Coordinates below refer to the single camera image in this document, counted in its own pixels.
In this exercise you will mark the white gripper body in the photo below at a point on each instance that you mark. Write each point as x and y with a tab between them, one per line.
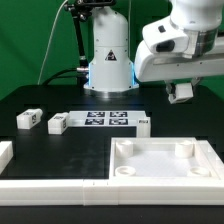
171	66

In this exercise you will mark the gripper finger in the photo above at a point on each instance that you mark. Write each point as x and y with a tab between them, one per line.
195	82
170	87

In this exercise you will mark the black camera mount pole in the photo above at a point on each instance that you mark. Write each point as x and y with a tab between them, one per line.
80	11

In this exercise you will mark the white U-shaped fence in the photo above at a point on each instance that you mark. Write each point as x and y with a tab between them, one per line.
115	191

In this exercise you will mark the white marker tag plate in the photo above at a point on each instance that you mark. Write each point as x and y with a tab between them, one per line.
105	118

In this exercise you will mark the white square tabletop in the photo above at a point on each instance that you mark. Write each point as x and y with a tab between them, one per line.
164	158

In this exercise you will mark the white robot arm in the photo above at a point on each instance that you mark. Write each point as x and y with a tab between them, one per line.
183	45

